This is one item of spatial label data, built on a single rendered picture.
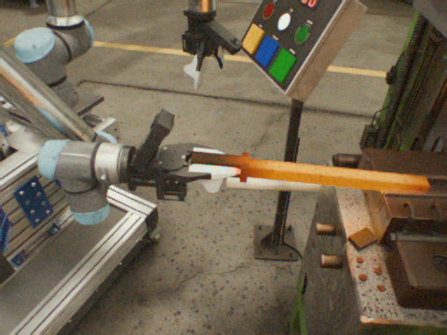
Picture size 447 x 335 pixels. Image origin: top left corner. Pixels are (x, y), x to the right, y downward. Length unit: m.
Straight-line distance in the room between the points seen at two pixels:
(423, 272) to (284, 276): 1.14
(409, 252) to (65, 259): 1.32
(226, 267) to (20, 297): 0.84
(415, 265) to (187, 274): 1.23
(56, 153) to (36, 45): 0.56
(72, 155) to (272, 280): 1.21
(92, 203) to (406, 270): 0.57
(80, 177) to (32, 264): 1.01
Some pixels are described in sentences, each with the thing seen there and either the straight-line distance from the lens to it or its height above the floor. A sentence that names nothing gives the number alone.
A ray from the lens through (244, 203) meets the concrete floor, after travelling 1.95.
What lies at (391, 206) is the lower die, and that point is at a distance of 0.67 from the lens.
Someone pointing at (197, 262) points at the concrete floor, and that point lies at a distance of 1.73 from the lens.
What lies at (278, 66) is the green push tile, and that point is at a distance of 1.02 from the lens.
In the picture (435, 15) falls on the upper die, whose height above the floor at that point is 1.28.
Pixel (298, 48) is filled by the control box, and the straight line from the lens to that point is 1.00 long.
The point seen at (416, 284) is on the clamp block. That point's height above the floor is 0.98.
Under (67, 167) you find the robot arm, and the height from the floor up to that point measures 1.03.
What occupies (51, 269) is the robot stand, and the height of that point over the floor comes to 0.21.
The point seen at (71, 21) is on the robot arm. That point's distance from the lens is 1.27.
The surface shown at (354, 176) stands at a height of 1.02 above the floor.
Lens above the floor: 1.45
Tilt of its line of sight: 42 degrees down
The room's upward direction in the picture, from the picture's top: straight up
